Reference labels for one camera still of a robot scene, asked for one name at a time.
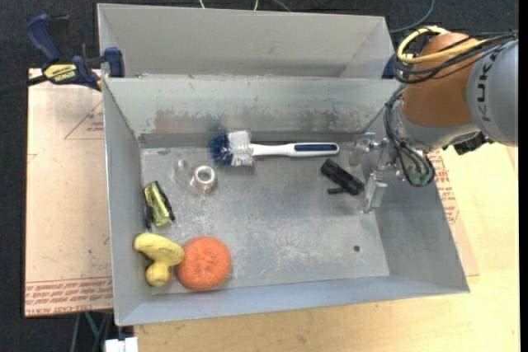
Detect white and blue dish brush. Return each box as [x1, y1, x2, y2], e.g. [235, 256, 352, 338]
[210, 129, 341, 169]

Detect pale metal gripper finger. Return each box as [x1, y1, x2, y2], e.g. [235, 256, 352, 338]
[357, 170, 389, 215]
[349, 132, 379, 167]

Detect grey metal bin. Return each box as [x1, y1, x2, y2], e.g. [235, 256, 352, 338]
[97, 2, 471, 327]

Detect orange round scouring pad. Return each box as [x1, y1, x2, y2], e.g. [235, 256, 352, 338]
[175, 235, 233, 293]

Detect yellow toy duck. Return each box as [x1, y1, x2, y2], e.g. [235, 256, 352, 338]
[132, 232, 186, 288]

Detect black cylinder on white bracket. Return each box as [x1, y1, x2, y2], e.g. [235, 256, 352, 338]
[452, 130, 495, 157]

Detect black plastic clip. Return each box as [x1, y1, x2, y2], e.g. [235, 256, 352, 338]
[320, 157, 366, 196]

